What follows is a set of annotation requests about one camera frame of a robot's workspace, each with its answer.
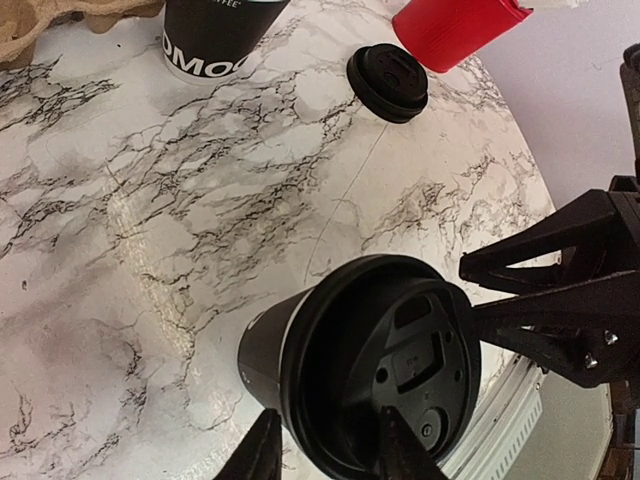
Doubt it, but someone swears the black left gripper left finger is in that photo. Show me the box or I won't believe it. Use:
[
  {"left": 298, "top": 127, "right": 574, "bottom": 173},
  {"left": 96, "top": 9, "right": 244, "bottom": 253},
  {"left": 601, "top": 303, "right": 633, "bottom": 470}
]
[{"left": 214, "top": 408, "right": 282, "bottom": 480}]

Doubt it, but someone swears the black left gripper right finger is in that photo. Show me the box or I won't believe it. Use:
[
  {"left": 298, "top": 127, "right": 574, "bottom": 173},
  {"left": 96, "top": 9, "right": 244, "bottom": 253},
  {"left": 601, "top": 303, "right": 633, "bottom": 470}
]
[{"left": 378, "top": 406, "right": 448, "bottom": 480}]

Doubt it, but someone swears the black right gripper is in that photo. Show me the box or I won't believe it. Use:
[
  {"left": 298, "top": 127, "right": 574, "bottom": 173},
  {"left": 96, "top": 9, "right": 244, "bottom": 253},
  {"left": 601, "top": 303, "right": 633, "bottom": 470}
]
[{"left": 459, "top": 44, "right": 639, "bottom": 409}]

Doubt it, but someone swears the single black paper cup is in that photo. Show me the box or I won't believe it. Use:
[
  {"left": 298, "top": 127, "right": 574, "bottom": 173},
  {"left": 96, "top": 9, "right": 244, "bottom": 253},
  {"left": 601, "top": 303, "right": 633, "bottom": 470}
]
[{"left": 237, "top": 287, "right": 315, "bottom": 414}]

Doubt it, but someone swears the black plastic cup lid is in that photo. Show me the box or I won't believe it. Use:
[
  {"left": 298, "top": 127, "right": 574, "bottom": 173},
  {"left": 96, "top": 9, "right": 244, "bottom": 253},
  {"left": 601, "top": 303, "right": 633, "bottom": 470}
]
[{"left": 280, "top": 254, "right": 481, "bottom": 479}]

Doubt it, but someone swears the stack of black cup lids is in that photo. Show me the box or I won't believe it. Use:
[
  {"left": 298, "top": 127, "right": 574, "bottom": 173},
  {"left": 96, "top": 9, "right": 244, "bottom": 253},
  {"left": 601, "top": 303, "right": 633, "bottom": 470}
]
[{"left": 346, "top": 43, "right": 428, "bottom": 124}]

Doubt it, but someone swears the red ribbed metal bucket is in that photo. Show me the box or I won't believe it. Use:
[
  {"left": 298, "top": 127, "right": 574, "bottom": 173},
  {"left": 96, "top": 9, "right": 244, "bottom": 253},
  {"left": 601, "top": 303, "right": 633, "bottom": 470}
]
[{"left": 392, "top": 0, "right": 533, "bottom": 73}]

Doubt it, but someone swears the stack of black paper cups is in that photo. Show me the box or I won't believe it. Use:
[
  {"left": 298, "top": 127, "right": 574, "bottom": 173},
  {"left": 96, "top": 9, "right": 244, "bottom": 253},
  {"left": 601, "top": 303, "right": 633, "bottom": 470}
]
[{"left": 162, "top": 0, "right": 288, "bottom": 85}]

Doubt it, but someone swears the cardboard cup carrier tray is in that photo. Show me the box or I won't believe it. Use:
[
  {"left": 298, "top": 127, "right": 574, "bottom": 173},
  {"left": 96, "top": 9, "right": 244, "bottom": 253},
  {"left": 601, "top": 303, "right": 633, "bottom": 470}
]
[{"left": 1, "top": 0, "right": 165, "bottom": 70}]

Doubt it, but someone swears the aluminium front rail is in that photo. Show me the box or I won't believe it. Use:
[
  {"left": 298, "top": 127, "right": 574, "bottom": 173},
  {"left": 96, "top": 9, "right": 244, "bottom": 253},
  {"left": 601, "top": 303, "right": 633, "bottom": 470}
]
[{"left": 442, "top": 346, "right": 613, "bottom": 479}]

